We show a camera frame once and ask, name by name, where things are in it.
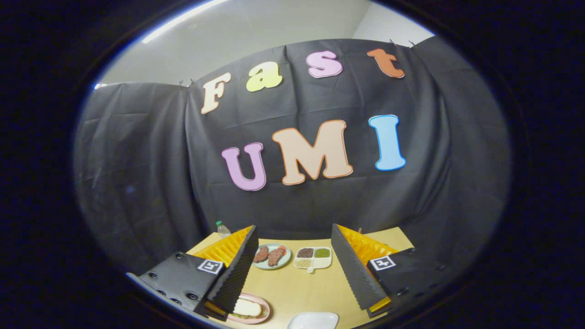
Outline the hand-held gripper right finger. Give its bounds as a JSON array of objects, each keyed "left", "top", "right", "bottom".
[{"left": 331, "top": 223, "right": 439, "bottom": 319}]

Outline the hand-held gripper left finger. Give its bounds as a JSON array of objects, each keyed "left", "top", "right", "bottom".
[{"left": 137, "top": 225, "right": 259, "bottom": 321}]

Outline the bread slice with brown crust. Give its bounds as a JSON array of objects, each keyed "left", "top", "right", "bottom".
[{"left": 233, "top": 298, "right": 263, "bottom": 318}]

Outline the white divided dish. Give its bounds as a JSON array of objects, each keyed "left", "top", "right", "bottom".
[{"left": 293, "top": 246, "right": 333, "bottom": 274}]

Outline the pink round plate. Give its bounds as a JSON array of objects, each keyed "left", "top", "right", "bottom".
[{"left": 227, "top": 292, "right": 271, "bottom": 325}]

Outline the white square plate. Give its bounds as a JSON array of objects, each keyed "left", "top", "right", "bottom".
[{"left": 287, "top": 312, "right": 340, "bottom": 329}]

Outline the green oval plate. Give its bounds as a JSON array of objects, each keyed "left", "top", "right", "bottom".
[{"left": 252, "top": 243, "right": 292, "bottom": 271}]

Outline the black backdrop cloth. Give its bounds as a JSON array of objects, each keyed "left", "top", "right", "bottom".
[{"left": 73, "top": 37, "right": 511, "bottom": 279}]

